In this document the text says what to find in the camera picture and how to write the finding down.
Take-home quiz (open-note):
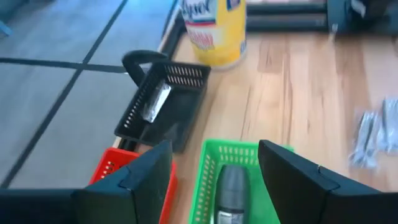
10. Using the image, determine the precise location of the red plastic slotted basket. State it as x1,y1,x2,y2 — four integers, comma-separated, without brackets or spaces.
88,147,178,224

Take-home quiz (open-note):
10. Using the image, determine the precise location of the black plastic slotted basket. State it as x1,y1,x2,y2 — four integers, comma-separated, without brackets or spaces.
114,60,212,154

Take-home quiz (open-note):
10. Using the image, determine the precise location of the yellow disinfectant wipes canister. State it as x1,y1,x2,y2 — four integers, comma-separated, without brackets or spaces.
180,0,248,70

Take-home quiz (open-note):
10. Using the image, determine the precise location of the silver nail clipper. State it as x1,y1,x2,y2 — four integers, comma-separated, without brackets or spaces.
349,110,382,170
141,81,172,124

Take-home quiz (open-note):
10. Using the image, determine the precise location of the dark grey deodorant stick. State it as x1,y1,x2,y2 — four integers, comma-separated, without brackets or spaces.
213,164,251,224

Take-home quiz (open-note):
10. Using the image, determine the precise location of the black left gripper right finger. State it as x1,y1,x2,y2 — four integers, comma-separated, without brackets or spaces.
257,139,382,224

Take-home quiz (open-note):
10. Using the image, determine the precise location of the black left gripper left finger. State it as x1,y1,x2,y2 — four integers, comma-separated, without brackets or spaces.
71,139,174,224

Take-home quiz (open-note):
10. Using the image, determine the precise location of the green plastic slotted basket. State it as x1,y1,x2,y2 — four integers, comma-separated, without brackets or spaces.
187,138,295,224

